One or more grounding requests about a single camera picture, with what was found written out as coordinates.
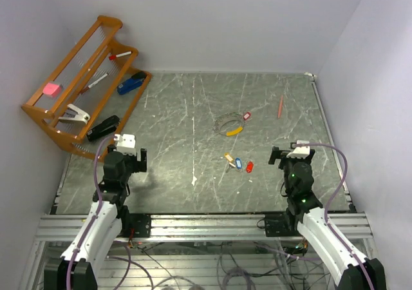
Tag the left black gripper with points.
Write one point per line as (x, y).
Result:
(138, 165)

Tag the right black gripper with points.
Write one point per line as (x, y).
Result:
(277, 153)

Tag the blue tag key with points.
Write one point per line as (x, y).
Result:
(238, 164)

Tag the large keyring yellow handle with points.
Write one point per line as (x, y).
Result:
(226, 118)

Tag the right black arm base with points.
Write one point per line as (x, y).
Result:
(276, 225)

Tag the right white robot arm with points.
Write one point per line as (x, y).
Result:
(347, 265)

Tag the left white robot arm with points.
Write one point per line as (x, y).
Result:
(79, 265)

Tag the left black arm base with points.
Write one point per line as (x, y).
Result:
(136, 225)

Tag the black stapler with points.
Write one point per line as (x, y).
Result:
(106, 127)

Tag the yellow tag key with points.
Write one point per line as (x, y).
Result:
(230, 160)

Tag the wooden tiered rack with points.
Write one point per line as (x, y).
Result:
(86, 62)

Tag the red pencil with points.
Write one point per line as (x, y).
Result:
(280, 108)

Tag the brown capped white marker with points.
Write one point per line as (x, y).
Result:
(89, 86)

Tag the blue stapler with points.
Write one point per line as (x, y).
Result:
(134, 82)

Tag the pink eraser block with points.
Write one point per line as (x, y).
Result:
(52, 89)

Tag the red capped white marker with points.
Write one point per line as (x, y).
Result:
(119, 55)

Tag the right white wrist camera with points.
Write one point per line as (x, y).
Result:
(299, 149)

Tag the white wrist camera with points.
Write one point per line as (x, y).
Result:
(125, 144)
(299, 149)

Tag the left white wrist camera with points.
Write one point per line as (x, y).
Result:
(125, 144)

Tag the aluminium frame rail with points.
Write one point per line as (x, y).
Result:
(170, 228)

